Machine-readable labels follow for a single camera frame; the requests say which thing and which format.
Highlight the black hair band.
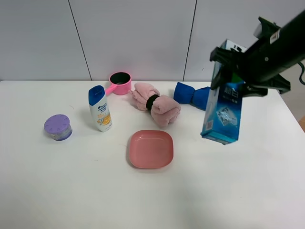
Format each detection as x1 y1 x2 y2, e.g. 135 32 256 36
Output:
146 94 159 110

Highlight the blue green toothpaste box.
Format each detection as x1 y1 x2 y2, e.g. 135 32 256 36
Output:
200 39 248 146

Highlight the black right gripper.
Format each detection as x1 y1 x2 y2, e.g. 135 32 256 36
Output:
209 28 305 98

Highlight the blue rolled towel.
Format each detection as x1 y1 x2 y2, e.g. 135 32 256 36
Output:
173 82 210 111

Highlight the pink rolled towel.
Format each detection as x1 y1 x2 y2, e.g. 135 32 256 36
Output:
129 83 181 127

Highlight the white blue shampoo bottle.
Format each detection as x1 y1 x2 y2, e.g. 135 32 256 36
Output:
88 85 112 132

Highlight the purple round air freshener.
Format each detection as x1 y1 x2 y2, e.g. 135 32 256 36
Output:
44 114 72 141

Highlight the pink square plate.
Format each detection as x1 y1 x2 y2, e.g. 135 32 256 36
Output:
128 130 174 169

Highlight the pink cup with handle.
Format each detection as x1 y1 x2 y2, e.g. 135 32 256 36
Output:
105 72 132 95

